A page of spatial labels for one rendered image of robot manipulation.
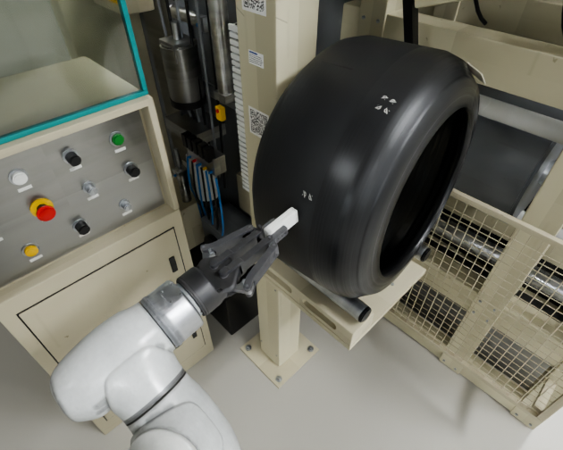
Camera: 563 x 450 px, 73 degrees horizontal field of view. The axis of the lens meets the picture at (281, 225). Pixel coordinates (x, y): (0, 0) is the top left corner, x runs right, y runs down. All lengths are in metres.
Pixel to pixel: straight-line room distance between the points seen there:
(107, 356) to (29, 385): 1.61
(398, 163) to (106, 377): 0.52
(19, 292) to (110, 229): 0.27
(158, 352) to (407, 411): 1.45
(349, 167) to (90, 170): 0.71
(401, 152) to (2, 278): 1.00
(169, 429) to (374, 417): 1.37
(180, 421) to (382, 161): 0.47
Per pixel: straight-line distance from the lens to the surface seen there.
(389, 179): 0.65
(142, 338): 0.57
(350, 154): 0.64
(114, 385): 0.57
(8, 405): 2.16
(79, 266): 1.20
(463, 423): 1.95
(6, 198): 1.09
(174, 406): 0.58
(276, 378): 1.85
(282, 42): 0.88
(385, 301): 1.13
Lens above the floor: 1.70
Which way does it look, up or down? 44 degrees down
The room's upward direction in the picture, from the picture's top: straight up
